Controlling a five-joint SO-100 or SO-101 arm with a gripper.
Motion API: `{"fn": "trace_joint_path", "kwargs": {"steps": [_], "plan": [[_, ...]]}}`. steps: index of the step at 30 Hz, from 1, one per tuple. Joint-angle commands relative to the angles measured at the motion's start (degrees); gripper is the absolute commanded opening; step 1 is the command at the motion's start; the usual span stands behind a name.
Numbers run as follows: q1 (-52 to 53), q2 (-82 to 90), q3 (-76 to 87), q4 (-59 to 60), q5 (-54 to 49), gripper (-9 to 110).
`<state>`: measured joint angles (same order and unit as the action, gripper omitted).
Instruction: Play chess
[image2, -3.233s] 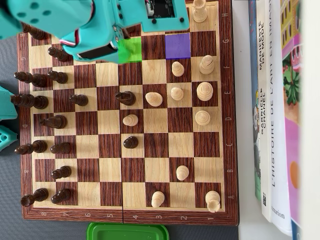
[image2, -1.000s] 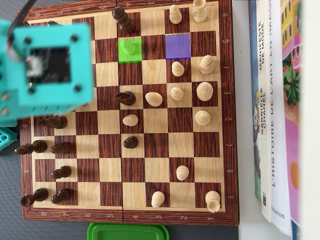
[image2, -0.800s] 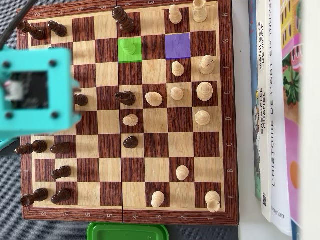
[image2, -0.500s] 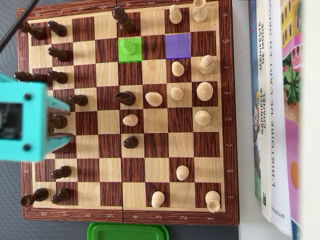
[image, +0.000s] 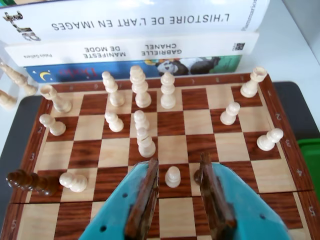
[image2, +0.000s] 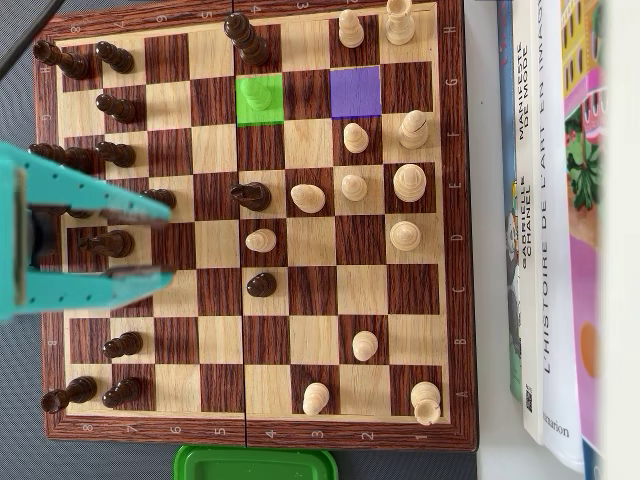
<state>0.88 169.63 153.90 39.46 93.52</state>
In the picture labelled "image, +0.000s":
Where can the dark wooden queen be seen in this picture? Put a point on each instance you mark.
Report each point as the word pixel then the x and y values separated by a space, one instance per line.
pixel 32 182

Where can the light pawn lying centre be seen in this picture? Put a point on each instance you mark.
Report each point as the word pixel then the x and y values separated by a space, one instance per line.
pixel 146 146

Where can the green plastic container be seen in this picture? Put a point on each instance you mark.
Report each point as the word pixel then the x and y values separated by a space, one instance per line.
pixel 311 162

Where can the light wooden king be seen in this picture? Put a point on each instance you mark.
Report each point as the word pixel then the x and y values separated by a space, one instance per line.
pixel 140 92

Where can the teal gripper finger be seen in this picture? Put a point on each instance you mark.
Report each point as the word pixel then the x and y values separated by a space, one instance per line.
pixel 117 212
pixel 245 212

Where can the blue children's picture book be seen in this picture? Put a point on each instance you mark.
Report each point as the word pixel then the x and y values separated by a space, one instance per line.
pixel 75 72

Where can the thick white art book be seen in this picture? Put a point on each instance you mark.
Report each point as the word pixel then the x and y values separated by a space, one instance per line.
pixel 140 15

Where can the white Gabrielle Chanel book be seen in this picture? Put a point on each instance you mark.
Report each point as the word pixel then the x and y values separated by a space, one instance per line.
pixel 200 47

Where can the light wooden rook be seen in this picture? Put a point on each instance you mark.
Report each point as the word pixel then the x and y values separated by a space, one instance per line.
pixel 251 87
pixel 58 102

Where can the light wooden bishop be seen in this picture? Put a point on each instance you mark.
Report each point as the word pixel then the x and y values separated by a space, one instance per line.
pixel 113 92

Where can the wooden folding chessboard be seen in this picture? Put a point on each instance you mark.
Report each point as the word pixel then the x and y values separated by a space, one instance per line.
pixel 197 125

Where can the dark wooden pawn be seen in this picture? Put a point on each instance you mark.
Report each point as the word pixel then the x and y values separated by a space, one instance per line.
pixel 197 176

